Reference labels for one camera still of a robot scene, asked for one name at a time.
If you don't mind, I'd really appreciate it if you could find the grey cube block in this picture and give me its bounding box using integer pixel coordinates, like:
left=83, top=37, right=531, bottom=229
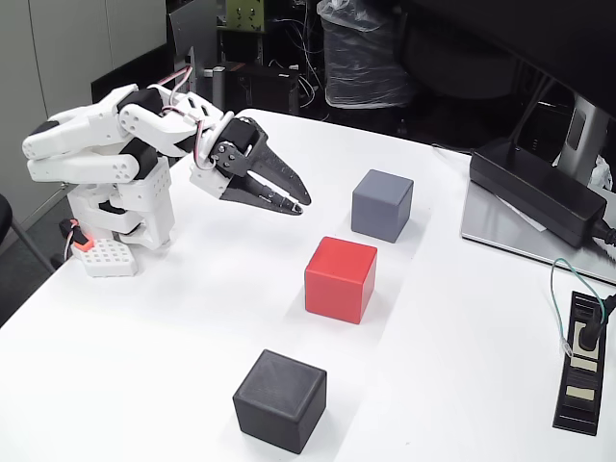
left=350, top=167, right=415, bottom=244

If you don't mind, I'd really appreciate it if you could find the black cube block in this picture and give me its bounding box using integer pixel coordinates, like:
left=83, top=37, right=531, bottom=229
left=232, top=348, right=328, bottom=454

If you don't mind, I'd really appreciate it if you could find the black desktop computer case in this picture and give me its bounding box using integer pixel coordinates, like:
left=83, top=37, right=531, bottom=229
left=223, top=61, right=302, bottom=116

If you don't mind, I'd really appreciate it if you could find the green perforated board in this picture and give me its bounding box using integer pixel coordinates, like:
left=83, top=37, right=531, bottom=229
left=225, top=0, right=267, bottom=34

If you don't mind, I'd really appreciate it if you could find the red cube block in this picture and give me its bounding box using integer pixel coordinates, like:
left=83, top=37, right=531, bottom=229
left=303, top=235, right=378, bottom=326

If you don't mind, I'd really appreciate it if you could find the black flat panel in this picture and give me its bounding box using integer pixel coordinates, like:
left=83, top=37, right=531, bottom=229
left=90, top=45, right=169, bottom=105

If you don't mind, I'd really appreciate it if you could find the plastic-wrapped black bin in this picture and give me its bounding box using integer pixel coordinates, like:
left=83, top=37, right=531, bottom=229
left=316, top=0, right=415, bottom=110

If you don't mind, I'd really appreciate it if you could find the white perforated clamp base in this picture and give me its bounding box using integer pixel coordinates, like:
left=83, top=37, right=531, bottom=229
left=79, top=238, right=139, bottom=279

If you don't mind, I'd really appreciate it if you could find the orange connector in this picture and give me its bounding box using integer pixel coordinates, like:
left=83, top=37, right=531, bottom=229
left=69, top=218, right=93, bottom=251

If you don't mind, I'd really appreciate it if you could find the black office chair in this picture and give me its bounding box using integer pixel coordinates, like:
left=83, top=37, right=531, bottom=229
left=0, top=194, right=57, bottom=275

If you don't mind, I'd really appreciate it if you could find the black power adapter brick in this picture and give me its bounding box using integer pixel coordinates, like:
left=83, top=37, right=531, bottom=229
left=469, top=137, right=608, bottom=249

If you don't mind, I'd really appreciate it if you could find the black monitor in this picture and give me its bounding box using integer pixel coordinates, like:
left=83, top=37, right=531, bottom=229
left=423, top=0, right=616, bottom=119

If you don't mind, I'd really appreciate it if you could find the grey monitor stand neck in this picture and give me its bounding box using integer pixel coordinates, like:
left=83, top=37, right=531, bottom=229
left=552, top=93, right=616, bottom=187

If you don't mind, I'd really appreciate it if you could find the white plastic bag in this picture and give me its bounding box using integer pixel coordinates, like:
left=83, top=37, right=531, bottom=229
left=589, top=156, right=616, bottom=192

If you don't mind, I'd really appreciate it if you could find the black power plug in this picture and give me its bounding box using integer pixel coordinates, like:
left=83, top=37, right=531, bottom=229
left=577, top=293, right=616, bottom=351

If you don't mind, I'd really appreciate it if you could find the black power strip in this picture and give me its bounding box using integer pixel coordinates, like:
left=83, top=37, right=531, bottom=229
left=552, top=290, right=606, bottom=437

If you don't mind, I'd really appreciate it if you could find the red white black servo cable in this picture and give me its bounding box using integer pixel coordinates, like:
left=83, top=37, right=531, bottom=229
left=146, top=65, right=227, bottom=170

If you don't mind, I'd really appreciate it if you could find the silver monitor base plate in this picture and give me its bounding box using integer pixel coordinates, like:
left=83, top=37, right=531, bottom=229
left=460, top=180, right=616, bottom=285

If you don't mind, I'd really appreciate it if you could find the green cable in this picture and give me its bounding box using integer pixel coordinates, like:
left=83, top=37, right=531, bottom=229
left=551, top=257, right=607, bottom=357

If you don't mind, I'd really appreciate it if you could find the black adapter power cable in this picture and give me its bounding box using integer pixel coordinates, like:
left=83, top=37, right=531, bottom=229
left=589, top=216, right=616, bottom=264

